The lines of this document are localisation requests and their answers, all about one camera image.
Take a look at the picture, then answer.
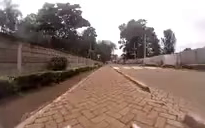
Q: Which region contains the row of trees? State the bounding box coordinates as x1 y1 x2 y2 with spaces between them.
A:
0 0 118 64

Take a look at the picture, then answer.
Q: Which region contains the red brick path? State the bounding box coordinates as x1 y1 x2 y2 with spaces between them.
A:
15 64 191 128

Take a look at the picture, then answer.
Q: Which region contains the low green hedge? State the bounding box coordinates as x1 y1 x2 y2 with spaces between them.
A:
0 63 104 101

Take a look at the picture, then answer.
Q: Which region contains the brown dirt strip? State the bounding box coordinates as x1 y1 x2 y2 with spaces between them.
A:
0 69 97 128

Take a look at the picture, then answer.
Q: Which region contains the grey block wall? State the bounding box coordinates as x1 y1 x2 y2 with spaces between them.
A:
0 29 104 78

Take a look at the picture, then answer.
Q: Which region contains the round dark bush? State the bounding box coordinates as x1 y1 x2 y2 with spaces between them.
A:
48 56 70 71

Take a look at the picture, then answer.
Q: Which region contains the concrete kerb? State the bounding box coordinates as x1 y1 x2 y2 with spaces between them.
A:
110 65 205 128

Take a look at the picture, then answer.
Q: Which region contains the group of tall trees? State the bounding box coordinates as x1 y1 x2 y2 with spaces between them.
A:
118 18 178 60

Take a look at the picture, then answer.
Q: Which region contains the grey asphalt road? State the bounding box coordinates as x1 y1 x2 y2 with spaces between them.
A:
112 64 205 122

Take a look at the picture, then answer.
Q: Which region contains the utility pole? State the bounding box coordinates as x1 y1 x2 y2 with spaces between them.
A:
142 33 147 60

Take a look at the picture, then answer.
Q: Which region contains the pale boundary wall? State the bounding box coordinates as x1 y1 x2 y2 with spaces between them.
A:
123 44 205 68

